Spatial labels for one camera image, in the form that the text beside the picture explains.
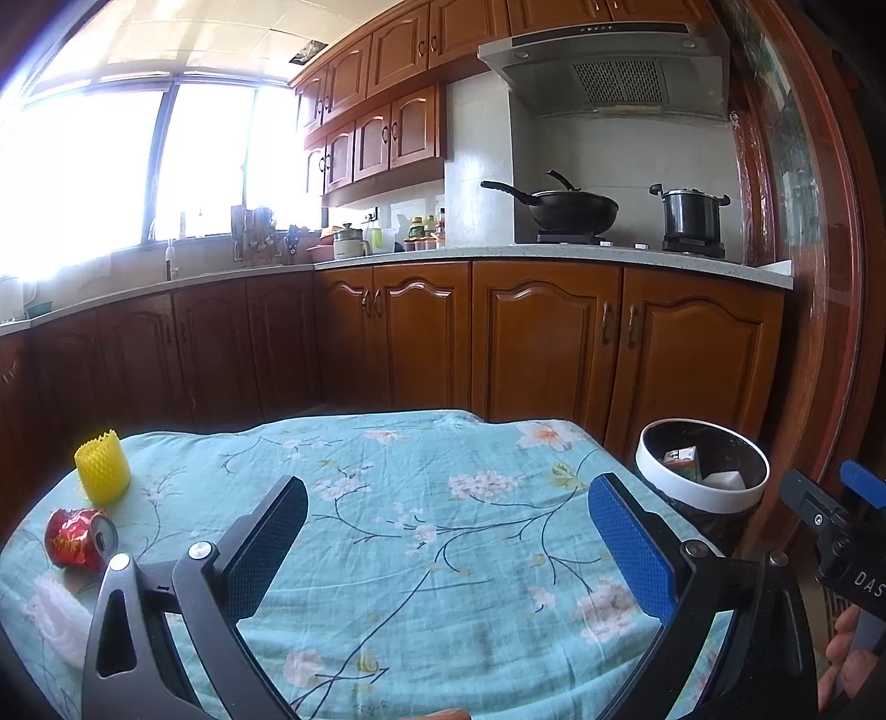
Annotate wooden lower kitchen cabinets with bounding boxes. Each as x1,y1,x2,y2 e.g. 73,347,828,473
0,259,786,472

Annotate yellow foam net sleeve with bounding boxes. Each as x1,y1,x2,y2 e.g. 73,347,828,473
74,429,132,505

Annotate teal floral tablecloth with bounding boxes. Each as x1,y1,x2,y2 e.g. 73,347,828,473
0,408,735,720

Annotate wooden door frame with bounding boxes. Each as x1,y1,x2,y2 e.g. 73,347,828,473
720,0,886,555

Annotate clear plastic wrapper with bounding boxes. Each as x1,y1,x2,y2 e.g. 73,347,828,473
24,571,94,669

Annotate grey kitchen countertop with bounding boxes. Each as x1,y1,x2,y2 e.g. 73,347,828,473
0,239,794,340

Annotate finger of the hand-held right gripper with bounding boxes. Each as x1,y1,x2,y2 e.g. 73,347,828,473
839,458,886,510
779,469,856,572

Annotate kitchen window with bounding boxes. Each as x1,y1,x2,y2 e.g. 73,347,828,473
0,69,309,278

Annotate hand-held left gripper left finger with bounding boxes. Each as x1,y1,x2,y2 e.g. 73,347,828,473
81,474,309,720

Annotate black wok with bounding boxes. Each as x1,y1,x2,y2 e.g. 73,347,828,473
481,169,620,236

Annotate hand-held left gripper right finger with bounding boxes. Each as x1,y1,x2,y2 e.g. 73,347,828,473
588,472,819,720

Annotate white rice cooker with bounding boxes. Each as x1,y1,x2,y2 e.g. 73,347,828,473
332,223,368,260

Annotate wooden kitchen cabinets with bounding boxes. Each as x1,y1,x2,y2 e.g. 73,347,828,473
291,0,721,209
0,259,786,472

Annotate wooden upper kitchen cabinets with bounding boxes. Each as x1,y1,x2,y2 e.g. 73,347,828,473
291,0,721,209

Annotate person's right hand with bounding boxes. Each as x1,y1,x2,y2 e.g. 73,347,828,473
817,608,886,714

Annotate white bin with black bag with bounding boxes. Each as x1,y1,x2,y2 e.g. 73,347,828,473
635,419,771,555

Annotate knife rack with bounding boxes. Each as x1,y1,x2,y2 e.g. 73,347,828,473
231,204,278,264

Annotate steel range hood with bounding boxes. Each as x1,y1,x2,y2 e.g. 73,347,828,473
477,22,731,122

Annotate black gas stove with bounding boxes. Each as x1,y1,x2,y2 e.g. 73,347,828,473
516,232,728,260

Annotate red crushed drink can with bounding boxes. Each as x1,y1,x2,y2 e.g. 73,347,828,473
45,507,120,572

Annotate black pressure cooker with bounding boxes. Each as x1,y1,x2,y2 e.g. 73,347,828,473
649,183,731,240

